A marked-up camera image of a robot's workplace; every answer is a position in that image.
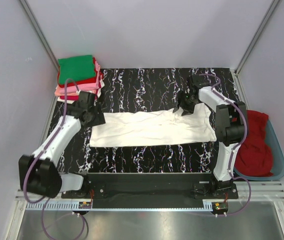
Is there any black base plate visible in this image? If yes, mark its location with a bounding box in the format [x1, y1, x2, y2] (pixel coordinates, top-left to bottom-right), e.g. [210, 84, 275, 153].
[60, 172, 239, 210]

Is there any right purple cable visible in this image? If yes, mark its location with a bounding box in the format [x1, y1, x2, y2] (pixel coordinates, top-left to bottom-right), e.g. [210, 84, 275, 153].
[186, 73, 253, 217]

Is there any aluminium rail frame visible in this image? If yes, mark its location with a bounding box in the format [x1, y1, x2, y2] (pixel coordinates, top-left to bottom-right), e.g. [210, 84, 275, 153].
[16, 182, 284, 213]

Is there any white t shirt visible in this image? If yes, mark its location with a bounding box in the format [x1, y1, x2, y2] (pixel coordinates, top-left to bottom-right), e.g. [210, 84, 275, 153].
[89, 103, 217, 148]
[56, 80, 105, 103]

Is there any red crumpled t shirt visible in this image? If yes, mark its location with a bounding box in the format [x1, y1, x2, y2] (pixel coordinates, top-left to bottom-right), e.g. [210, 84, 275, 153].
[235, 110, 274, 177]

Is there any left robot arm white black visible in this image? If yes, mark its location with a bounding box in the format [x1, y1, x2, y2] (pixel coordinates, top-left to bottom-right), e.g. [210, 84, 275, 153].
[18, 91, 106, 202]

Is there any blue plastic basket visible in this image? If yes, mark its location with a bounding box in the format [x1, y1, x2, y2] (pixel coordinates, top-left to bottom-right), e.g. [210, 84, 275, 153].
[233, 120, 284, 182]

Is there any white folded t shirt bottom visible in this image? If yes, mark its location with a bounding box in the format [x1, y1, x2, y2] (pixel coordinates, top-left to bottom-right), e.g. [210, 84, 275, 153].
[56, 80, 105, 103]

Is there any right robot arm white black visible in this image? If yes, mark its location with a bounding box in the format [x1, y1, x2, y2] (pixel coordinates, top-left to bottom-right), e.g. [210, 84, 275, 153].
[173, 73, 248, 199]

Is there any magenta folded t shirt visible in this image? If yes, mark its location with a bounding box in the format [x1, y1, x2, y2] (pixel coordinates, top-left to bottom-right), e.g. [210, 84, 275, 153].
[58, 88, 101, 101]

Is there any pink folded t shirt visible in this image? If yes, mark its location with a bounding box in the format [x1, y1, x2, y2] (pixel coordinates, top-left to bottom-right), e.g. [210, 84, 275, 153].
[54, 55, 103, 96]

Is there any salmon folded t shirt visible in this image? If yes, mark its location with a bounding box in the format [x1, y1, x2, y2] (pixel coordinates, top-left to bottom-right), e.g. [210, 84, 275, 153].
[54, 89, 79, 97]

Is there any green folded t shirt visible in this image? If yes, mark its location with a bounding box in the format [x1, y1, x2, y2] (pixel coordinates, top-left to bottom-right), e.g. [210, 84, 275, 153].
[57, 54, 97, 85]

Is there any red folded t shirt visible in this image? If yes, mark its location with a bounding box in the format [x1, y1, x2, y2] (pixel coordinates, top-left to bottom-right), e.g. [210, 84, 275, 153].
[58, 56, 100, 88]

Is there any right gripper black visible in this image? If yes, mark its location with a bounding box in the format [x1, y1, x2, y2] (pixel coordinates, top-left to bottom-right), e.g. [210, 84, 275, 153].
[172, 90, 198, 117]

